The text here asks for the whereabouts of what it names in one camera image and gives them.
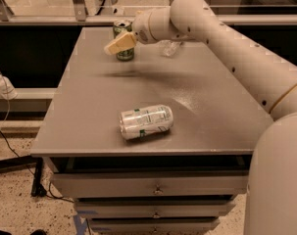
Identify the bottom grey drawer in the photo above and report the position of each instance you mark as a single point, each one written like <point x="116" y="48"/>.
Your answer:
<point x="126" y="225"/>

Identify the grey drawer cabinet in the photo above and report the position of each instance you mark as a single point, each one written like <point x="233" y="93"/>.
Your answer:
<point x="151" y="145"/>

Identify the white 7up can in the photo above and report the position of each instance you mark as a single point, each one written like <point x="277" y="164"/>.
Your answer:
<point x="146" y="121"/>

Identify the green soda can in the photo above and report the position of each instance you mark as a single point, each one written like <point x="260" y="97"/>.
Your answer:
<point x="121" y="31"/>

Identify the clear plastic water bottle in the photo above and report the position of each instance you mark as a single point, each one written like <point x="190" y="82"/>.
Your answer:
<point x="168" y="48"/>

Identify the white power plug adapter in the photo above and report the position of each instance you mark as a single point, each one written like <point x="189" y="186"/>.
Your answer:
<point x="7" y="90"/>

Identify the top grey drawer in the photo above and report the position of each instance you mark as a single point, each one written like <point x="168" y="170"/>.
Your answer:
<point x="148" y="184"/>

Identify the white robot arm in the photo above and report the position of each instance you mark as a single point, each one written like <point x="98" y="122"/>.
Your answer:
<point x="271" y="200"/>

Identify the metal window rail frame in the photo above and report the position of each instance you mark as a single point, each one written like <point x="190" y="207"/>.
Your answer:
<point x="241" y="12"/>

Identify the grey drawer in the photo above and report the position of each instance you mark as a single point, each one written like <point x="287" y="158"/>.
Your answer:
<point x="154" y="209"/>
<point x="148" y="184"/>
<point x="126" y="225"/>

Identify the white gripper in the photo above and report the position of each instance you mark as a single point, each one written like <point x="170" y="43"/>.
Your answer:
<point x="141" y="27"/>

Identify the middle grey drawer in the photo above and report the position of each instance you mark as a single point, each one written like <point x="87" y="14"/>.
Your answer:
<point x="154" y="209"/>

